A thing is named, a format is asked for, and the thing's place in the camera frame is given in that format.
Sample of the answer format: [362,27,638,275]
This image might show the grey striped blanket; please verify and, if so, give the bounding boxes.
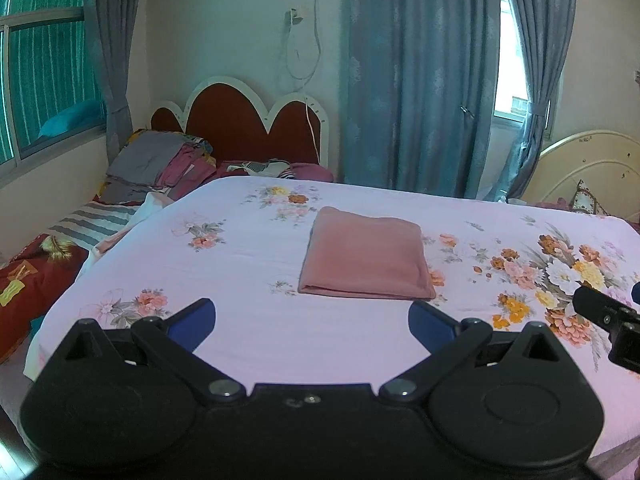
[47,202,142,251]

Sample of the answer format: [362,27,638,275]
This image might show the tied blue-grey curtain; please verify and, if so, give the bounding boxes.
[500,0,578,202]

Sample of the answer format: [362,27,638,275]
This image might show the red heart-shaped headboard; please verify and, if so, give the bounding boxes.
[151,76,332,167]

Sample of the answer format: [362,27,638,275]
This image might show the black and white patterned cloth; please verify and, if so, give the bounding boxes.
[225,159,296,179]

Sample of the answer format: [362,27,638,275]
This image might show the red patterned quilt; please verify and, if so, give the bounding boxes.
[0,232,90,363]

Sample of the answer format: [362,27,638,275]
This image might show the wide blue-grey curtain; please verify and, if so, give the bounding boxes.
[340,0,501,199]

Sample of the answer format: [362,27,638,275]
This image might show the cream rounded headboard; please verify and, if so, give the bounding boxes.
[520,130,640,221]

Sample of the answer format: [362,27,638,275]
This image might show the narrow blue-grey curtain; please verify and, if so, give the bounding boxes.
[85,0,147,171]

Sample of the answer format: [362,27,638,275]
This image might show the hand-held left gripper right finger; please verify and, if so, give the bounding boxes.
[380,301,571,403]

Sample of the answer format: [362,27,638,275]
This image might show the floral bed sheet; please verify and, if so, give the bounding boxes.
[25,175,640,461]

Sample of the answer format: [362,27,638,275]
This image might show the white hanging cable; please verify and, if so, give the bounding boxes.
[277,0,323,161]

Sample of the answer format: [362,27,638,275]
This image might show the teal cloth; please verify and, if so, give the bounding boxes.
[37,100,104,139]

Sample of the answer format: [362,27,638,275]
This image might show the window with teal screen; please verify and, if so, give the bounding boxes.
[0,0,108,176]

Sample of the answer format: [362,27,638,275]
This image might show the pink sweater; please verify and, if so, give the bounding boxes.
[298,206,437,302]

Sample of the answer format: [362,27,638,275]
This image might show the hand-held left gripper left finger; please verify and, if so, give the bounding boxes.
[52,298,246,403]

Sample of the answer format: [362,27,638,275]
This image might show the patterned white brown pillow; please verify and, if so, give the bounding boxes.
[570,179,612,216]

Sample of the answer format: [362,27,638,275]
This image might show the bright window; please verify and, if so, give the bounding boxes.
[492,0,532,127]

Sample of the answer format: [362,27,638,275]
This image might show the pink pillow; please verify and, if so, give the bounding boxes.
[215,160,335,184]

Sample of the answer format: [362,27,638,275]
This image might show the pile of grey and pink clothes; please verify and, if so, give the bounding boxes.
[102,130,217,206]

